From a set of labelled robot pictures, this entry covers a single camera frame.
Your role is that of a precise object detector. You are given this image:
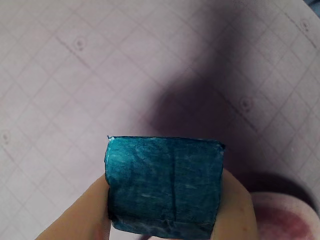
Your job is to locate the brown grid paper sheet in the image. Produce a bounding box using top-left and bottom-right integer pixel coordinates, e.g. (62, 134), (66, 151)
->
(0, 0), (320, 240)

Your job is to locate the blue foam block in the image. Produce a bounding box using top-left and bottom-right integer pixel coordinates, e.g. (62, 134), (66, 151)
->
(104, 134), (227, 239)

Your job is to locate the round wooden bowl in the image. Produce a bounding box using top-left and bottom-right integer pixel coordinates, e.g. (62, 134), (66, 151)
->
(249, 191), (320, 240)

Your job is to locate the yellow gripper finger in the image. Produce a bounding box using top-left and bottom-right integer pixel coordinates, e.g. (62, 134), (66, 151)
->
(211, 168), (259, 240)
(34, 174), (112, 240)

